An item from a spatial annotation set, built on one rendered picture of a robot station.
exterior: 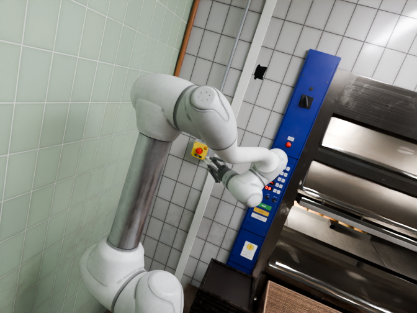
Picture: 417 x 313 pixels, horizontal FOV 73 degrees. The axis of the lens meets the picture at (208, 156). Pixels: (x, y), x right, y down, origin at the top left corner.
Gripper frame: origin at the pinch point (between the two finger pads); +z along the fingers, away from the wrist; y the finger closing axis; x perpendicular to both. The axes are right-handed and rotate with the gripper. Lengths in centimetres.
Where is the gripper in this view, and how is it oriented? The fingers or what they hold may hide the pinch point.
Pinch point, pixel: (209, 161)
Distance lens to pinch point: 148.4
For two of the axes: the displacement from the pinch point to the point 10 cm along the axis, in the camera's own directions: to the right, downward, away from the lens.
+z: -4.6, -3.8, 8.0
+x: 8.4, 1.2, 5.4
